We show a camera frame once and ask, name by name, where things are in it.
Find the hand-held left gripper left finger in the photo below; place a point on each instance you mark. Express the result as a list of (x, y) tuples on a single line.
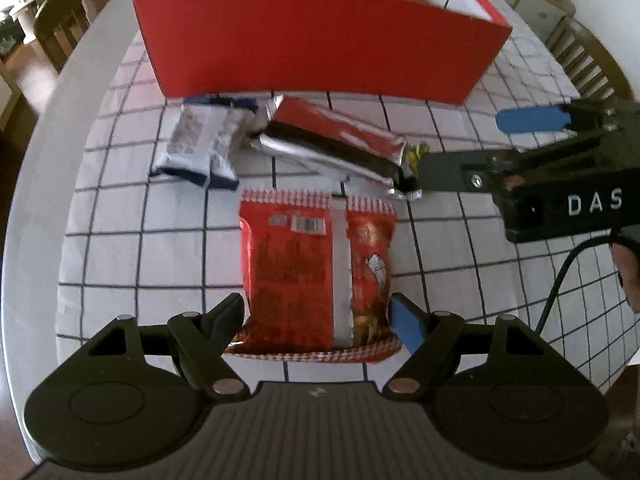
[(222, 317)]

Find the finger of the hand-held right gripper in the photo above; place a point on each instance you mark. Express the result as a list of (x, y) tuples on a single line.
[(450, 172), (530, 119)]

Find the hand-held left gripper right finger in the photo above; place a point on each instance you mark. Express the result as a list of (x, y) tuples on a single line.
[(406, 322)]

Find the red snack bag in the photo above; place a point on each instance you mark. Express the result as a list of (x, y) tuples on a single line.
[(310, 270)]

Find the silver and dark snack packet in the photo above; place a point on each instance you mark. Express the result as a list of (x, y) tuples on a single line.
[(320, 157)]

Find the red cardboard box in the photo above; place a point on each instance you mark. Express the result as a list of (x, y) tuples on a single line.
[(320, 45)]

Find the person's right hand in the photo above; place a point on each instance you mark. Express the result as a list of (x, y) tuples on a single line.
[(629, 275)]

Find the small green yellow wrapper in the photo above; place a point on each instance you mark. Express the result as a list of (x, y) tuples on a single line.
[(417, 152)]

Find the wooden chair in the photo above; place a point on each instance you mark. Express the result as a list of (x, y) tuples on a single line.
[(585, 55), (57, 25)]

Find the white checked tablecloth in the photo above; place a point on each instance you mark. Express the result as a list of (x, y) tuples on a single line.
[(150, 240)]

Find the red snack bar packet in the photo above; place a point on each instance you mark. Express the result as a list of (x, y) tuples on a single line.
[(345, 127)]

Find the white and blue snack packet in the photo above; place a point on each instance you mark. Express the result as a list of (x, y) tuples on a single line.
[(195, 145)]

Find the white pedestal stand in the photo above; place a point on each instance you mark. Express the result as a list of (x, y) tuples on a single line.
[(22, 30)]

